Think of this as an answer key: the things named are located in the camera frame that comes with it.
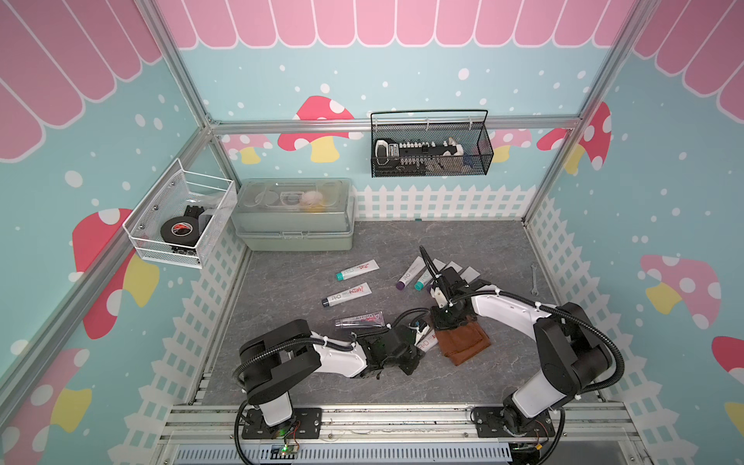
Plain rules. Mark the green plastic storage box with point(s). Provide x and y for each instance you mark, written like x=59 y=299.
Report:
x=296 y=214

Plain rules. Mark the brown microfiber cloth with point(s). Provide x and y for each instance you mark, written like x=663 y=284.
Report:
x=463 y=343

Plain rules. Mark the black wire mesh basket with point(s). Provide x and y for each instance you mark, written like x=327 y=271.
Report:
x=466 y=127

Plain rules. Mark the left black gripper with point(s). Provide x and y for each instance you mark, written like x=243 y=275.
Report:
x=414 y=358

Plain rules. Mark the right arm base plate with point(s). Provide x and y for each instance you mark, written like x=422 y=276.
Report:
x=507 y=422

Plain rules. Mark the silver wrench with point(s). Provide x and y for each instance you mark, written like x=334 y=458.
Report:
x=535 y=288

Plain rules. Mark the black tape roll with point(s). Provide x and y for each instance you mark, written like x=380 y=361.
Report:
x=182 y=231

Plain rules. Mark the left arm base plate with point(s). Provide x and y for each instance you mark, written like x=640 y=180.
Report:
x=305 y=423

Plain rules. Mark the teal cap toothpaste tube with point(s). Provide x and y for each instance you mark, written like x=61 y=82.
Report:
x=427 y=276
x=357 y=270

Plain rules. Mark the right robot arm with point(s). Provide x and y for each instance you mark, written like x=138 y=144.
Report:
x=574 y=356

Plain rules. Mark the purple cap toothpaste tube top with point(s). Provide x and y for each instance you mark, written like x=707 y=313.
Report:
x=416 y=268

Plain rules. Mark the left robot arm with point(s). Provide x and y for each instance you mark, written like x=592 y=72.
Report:
x=274 y=363

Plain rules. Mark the red cap toothpaste tube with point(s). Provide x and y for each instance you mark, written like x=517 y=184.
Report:
x=428 y=342

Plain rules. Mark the silver foil toothpaste tube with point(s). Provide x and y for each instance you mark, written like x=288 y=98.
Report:
x=365 y=321

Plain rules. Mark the black power strip in basket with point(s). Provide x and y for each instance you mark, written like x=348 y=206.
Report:
x=416 y=155

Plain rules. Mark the dark cap toothpaste tube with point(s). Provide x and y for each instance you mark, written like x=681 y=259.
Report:
x=470 y=275
x=350 y=294

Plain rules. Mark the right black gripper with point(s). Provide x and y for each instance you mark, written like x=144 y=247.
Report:
x=438 y=325

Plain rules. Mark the white wire basket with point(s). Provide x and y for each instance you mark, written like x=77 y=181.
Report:
x=178 y=192

